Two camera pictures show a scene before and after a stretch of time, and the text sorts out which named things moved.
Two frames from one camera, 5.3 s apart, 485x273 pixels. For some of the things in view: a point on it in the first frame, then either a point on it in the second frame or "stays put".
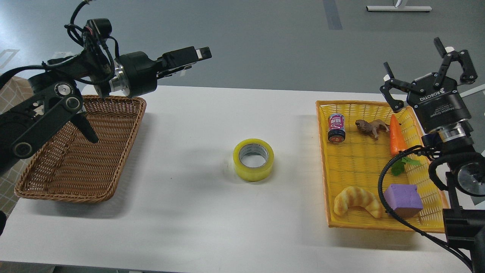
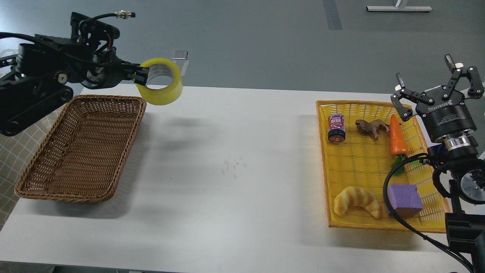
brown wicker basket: x=71 y=167 stays put
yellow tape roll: x=253 y=159 -> x=160 y=66
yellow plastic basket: x=357 y=139 stays put
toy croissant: x=355 y=196 stays put
